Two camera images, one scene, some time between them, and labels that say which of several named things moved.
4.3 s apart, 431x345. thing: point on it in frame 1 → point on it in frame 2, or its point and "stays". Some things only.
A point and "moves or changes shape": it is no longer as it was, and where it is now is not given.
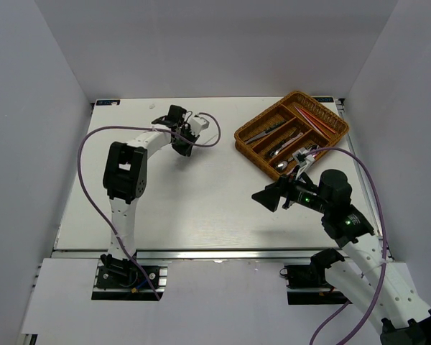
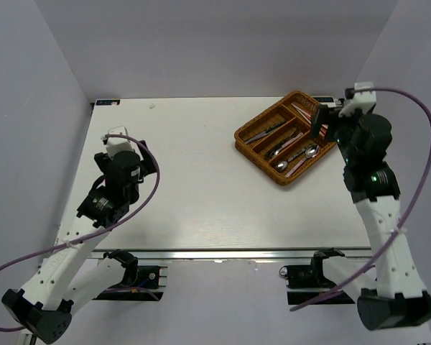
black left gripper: [186, 152] → [147, 166]
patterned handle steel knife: [269, 130] stays
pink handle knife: [274, 125] stays
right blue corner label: [325, 100] stays
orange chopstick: [309, 116] moves or changes shape
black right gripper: [284, 187] → [330, 116]
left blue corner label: [108, 102] stays
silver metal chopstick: [309, 122] stays
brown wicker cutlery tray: [286, 136] stays
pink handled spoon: [295, 138] stays
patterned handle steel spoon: [282, 165] moves or changes shape
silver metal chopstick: [211, 139] → [325, 126]
